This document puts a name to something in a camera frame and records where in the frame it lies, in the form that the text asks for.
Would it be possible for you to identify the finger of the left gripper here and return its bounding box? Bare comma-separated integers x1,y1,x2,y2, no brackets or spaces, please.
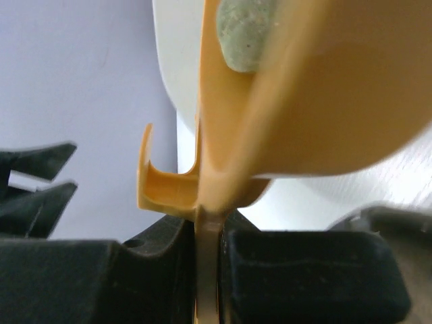
1,142,77,182
1,182,77,238

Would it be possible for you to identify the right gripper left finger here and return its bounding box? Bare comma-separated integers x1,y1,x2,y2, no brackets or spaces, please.
1,216,195,323

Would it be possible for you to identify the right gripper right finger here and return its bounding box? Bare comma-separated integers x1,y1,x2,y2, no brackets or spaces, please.
219,215,412,323

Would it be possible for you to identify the white plastic bin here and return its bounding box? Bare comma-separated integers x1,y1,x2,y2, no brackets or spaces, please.
150,0,432,210

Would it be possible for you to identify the yellow litter scoop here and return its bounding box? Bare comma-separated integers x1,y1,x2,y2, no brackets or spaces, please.
137,1,431,323

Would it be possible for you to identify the green litter clump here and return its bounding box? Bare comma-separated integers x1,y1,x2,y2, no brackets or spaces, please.
216,0,277,73

